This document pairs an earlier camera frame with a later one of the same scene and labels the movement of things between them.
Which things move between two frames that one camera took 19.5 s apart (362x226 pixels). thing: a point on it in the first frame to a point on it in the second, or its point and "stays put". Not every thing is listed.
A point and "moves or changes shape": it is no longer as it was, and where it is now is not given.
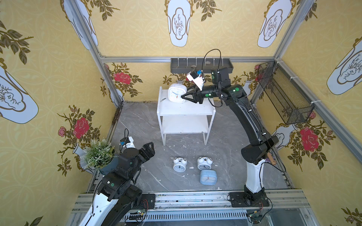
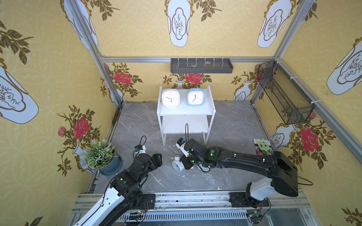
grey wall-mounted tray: (184, 65) stays put
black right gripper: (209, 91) to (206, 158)
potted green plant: (100, 156) stays put
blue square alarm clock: (208, 177) moves or changes shape
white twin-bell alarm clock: (179, 164) stays put
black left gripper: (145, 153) to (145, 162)
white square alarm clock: (175, 91) to (170, 97)
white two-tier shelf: (187, 117) stays put
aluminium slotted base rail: (286, 208) stays put
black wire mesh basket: (292, 106) stays put
